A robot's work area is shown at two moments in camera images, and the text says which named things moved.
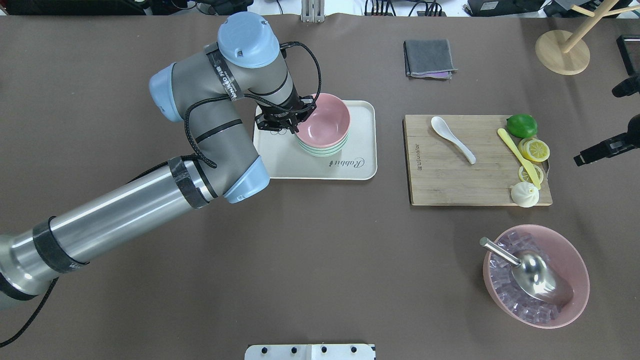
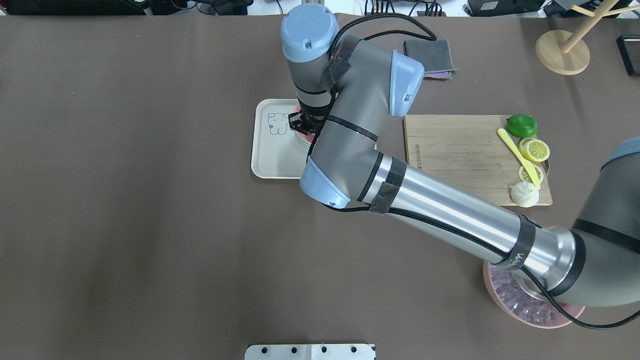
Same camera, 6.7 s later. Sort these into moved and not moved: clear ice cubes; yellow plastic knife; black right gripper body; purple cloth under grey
Moved: black right gripper body
Not moved: purple cloth under grey; yellow plastic knife; clear ice cubes
